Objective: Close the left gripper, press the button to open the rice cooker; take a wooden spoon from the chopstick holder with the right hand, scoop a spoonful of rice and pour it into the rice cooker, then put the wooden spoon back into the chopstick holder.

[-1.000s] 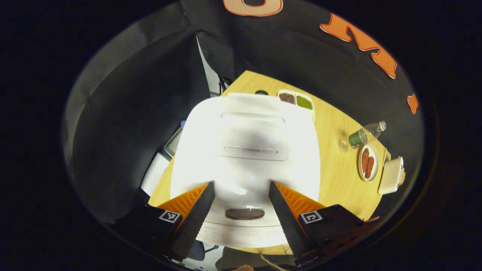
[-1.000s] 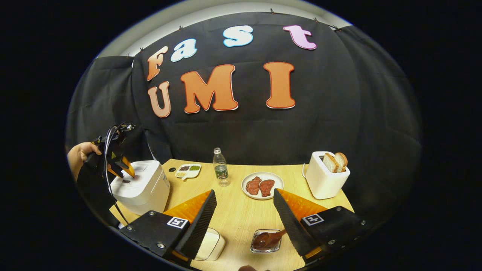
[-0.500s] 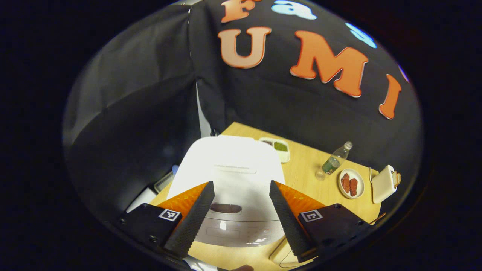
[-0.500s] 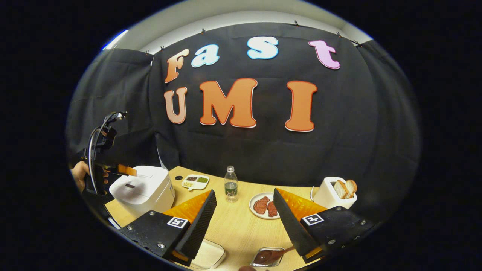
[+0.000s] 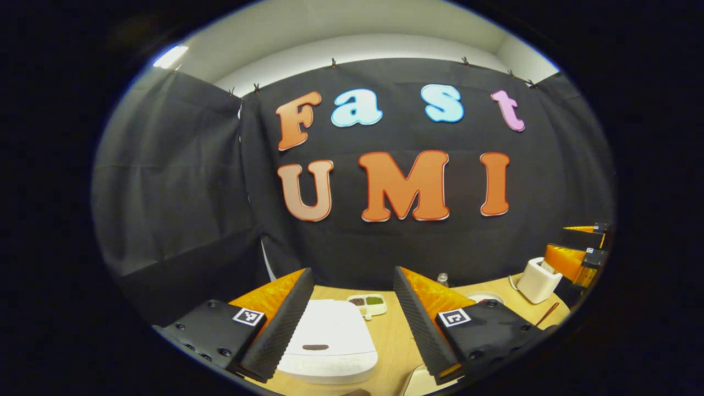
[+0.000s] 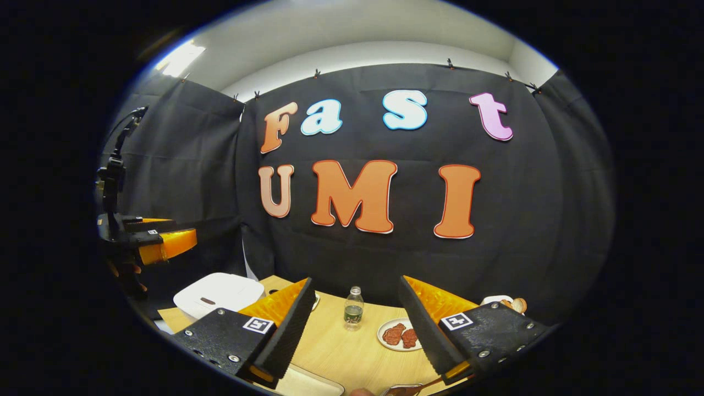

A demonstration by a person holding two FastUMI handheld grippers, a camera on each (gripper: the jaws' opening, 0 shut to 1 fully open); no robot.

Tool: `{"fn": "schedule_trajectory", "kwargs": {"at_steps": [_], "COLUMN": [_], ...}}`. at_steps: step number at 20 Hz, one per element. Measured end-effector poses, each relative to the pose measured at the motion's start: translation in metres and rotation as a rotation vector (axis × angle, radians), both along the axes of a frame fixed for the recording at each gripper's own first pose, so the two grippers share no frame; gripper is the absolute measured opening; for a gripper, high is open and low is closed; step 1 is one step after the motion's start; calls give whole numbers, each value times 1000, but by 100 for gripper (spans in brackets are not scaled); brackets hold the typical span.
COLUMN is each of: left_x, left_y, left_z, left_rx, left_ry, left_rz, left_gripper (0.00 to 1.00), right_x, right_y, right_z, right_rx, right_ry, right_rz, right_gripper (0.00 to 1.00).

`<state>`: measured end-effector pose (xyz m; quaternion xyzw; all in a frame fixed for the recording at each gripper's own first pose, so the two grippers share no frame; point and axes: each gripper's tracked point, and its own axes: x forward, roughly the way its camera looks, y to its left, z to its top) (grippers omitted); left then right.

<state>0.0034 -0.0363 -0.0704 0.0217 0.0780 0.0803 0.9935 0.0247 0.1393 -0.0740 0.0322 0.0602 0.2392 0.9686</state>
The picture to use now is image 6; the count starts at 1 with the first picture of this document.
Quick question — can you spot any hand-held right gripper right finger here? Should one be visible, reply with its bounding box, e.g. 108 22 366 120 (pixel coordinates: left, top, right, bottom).
398 274 551 386

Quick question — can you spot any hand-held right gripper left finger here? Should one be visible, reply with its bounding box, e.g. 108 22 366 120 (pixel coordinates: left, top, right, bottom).
173 277 317 389

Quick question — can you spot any wooden spoon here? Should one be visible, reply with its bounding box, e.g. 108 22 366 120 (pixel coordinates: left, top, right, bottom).
379 376 444 396

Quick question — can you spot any white rice cooker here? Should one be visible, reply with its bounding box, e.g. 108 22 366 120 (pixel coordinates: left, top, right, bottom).
173 272 266 323

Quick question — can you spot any beige rice container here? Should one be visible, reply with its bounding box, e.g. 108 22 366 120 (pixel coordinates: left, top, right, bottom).
272 362 347 396

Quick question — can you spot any white round plate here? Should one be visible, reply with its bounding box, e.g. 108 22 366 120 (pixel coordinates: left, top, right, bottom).
376 317 425 353

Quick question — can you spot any clear plastic water bottle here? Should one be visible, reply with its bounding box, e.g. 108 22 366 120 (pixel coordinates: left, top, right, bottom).
343 285 365 332

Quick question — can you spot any black backdrop cloth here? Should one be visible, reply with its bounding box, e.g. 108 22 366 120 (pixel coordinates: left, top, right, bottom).
98 63 615 326

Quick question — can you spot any ceiling light panel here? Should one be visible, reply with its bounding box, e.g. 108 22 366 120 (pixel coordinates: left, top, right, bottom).
155 41 206 78

